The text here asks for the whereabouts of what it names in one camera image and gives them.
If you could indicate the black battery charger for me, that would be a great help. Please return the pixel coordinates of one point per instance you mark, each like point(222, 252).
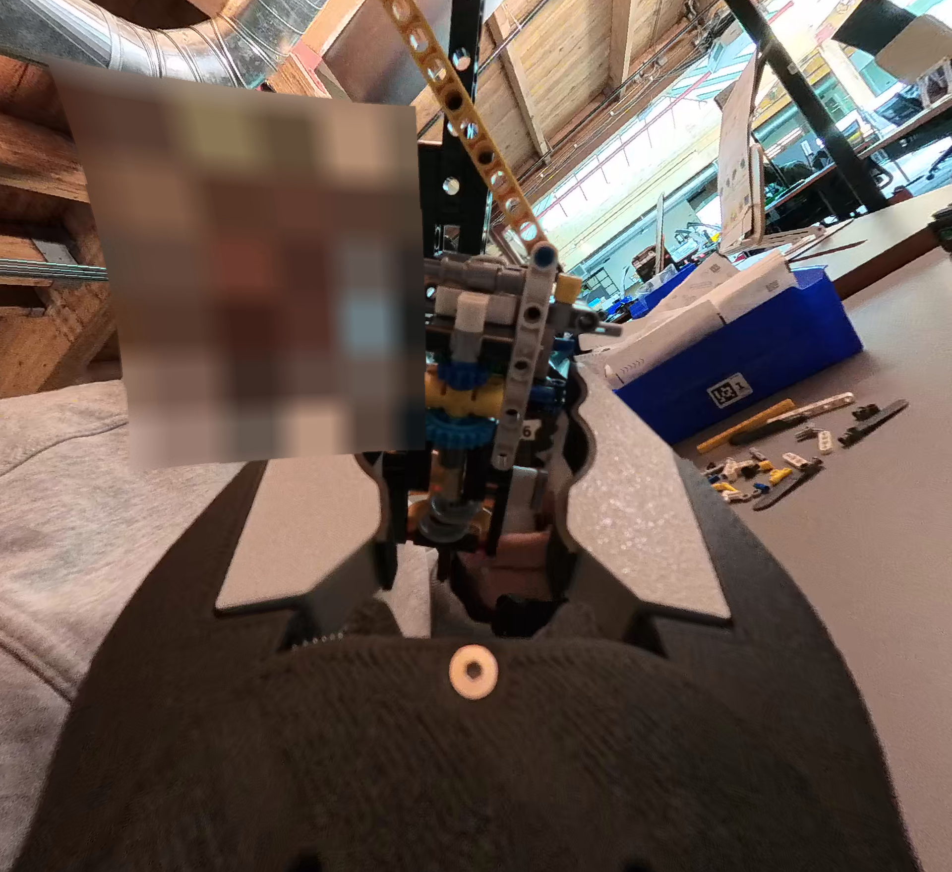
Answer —
point(943, 228)

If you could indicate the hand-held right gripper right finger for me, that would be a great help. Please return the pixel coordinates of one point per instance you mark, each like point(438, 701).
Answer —
point(647, 530)

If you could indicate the yellow lego beam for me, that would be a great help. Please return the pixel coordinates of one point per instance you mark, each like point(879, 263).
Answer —
point(744, 427)

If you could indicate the spiral metal elbow duct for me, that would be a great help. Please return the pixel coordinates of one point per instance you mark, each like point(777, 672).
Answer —
point(223, 16)

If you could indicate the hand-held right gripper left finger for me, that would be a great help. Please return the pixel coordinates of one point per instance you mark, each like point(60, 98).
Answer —
point(297, 537)

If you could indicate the black and yellow lego model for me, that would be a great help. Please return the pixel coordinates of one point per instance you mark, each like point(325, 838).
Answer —
point(455, 396)

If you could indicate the black metal pole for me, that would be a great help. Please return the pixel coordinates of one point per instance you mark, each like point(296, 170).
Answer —
point(781, 61)

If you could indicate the black flat panel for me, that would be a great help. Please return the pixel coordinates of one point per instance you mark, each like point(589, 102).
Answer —
point(877, 24)

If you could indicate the pile of small lego pieces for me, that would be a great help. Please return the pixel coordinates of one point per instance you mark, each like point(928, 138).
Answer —
point(751, 474)

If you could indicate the white paper bag chevron print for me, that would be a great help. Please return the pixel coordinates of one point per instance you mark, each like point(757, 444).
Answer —
point(662, 351)

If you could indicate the person's grey sweater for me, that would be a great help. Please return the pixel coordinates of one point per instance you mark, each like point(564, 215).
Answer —
point(89, 515)

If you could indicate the grey lego blade piece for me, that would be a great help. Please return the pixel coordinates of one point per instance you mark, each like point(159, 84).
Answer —
point(788, 485)
point(874, 424)

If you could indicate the black lego beam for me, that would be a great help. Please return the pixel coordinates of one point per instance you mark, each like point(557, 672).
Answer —
point(770, 429)

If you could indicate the blue plastic bin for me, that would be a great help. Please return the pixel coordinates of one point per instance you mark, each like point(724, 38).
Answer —
point(781, 344)

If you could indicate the white paper bag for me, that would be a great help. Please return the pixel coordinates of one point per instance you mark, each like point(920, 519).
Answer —
point(744, 284)

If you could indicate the white lego beam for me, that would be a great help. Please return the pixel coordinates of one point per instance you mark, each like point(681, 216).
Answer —
point(818, 405)

